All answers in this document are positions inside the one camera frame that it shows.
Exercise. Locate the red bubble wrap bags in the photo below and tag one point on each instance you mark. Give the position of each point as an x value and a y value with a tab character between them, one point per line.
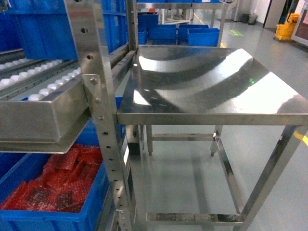
63	184

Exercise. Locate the yellow mop bucket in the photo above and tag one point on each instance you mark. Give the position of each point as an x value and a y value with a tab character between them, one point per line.
285	31

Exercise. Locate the stainless steel shelf rack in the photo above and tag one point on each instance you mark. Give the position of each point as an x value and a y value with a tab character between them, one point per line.
52	125

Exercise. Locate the blue bin with red bags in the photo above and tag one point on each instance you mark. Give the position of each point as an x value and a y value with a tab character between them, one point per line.
48	216

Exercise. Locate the rear steel cart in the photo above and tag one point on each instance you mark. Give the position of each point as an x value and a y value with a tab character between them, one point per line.
188	6

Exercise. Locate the stainless steel side table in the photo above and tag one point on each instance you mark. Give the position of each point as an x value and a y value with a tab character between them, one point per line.
182	93

